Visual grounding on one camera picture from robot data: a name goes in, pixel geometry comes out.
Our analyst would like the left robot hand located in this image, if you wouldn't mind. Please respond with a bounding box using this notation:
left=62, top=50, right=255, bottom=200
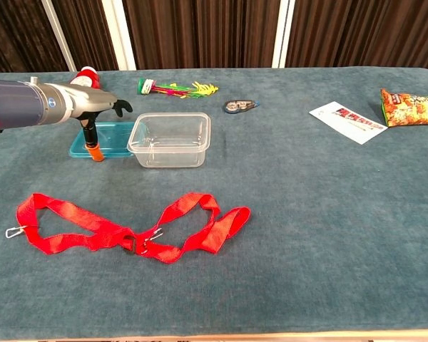
left=66, top=83, right=133, bottom=162

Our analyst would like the teal container lid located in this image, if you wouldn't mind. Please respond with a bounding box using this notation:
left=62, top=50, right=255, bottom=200
left=69, top=121, right=136, bottom=159

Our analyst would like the clear plastic container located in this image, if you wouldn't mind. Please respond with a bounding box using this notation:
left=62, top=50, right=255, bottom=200
left=127, top=112, right=211, bottom=169

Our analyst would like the red ketchup bottle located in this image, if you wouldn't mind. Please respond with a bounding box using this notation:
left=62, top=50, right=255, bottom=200
left=70, top=66, right=103, bottom=90

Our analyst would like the colourful plastic picks bundle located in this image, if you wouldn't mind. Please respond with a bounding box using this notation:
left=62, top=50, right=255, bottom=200
left=138, top=78, right=219, bottom=100

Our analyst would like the dark brown pleated curtain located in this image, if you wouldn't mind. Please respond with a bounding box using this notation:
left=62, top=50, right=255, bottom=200
left=0, top=0, right=428, bottom=73

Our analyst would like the correction tape dispenser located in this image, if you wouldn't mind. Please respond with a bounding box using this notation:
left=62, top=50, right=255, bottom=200
left=224, top=99, right=260, bottom=115

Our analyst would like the teal carpet table mat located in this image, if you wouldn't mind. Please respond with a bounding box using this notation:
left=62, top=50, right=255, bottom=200
left=0, top=67, right=428, bottom=341

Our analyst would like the white printed card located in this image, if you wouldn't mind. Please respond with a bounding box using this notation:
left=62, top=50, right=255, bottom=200
left=309, top=101, right=389, bottom=145

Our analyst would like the orange green snack bag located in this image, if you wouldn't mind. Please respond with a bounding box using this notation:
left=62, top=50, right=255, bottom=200
left=380, top=88, right=428, bottom=128

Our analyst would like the white metal frame post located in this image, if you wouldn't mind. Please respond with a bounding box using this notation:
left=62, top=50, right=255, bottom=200
left=41, top=0, right=78, bottom=72
left=271, top=0, right=296, bottom=69
left=101, top=0, right=138, bottom=71

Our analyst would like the red webbing strap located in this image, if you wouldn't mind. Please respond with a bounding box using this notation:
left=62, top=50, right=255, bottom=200
left=5, top=192, right=252, bottom=265

